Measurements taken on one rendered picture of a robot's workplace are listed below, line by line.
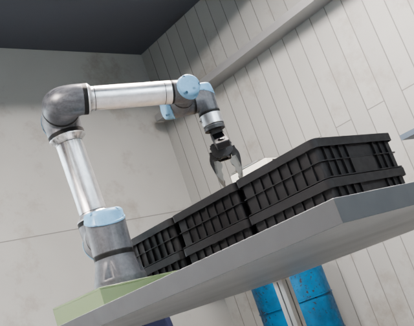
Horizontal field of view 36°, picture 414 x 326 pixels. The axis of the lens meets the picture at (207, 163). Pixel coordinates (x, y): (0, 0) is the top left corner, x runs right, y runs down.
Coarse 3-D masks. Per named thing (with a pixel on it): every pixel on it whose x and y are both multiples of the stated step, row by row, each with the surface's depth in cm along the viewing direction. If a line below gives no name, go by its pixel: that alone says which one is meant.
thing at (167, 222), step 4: (168, 220) 199; (172, 220) 199; (160, 224) 202; (164, 224) 201; (168, 224) 199; (172, 224) 199; (152, 228) 205; (156, 228) 204; (160, 228) 202; (164, 228) 201; (144, 232) 208; (148, 232) 207; (152, 232) 205; (156, 232) 204; (136, 236) 211; (140, 236) 210; (144, 236) 208; (148, 236) 207; (132, 240) 213; (136, 240) 211; (140, 240) 210
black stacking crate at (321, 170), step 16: (352, 144) 172; (368, 144) 178; (384, 144) 183; (304, 160) 162; (320, 160) 158; (336, 160) 163; (352, 160) 168; (368, 160) 173; (384, 160) 180; (272, 176) 170; (288, 176) 166; (304, 176) 162; (320, 176) 159; (336, 176) 159; (256, 192) 174; (272, 192) 170; (288, 192) 167; (256, 208) 175
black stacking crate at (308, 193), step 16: (352, 176) 164; (368, 176) 169; (384, 176) 174; (400, 176) 183; (304, 192) 162; (320, 192) 158; (336, 192) 158; (352, 192) 163; (272, 208) 169; (288, 208) 167; (304, 208) 163; (256, 224) 175; (272, 224) 171
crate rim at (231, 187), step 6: (228, 186) 180; (234, 186) 179; (216, 192) 184; (222, 192) 182; (228, 192) 180; (204, 198) 187; (210, 198) 185; (216, 198) 184; (198, 204) 189; (204, 204) 187; (186, 210) 193; (192, 210) 191; (198, 210) 190; (174, 216) 197; (180, 216) 195; (186, 216) 193; (174, 222) 198
